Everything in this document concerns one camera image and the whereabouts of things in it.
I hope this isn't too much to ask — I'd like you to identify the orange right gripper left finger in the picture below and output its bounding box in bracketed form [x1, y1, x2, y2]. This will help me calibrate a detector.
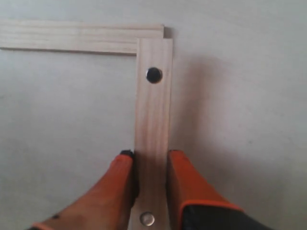
[31, 150, 138, 230]

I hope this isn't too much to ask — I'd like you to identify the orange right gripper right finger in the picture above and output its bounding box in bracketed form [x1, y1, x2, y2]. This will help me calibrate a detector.
[166, 150, 268, 230]

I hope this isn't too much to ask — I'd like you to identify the wood strip with magnets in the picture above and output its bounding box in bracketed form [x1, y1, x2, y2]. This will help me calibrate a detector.
[130, 38, 173, 230]

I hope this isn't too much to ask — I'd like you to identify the long horizontal wood strip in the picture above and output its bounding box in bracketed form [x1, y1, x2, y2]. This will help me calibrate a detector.
[0, 19, 165, 55]

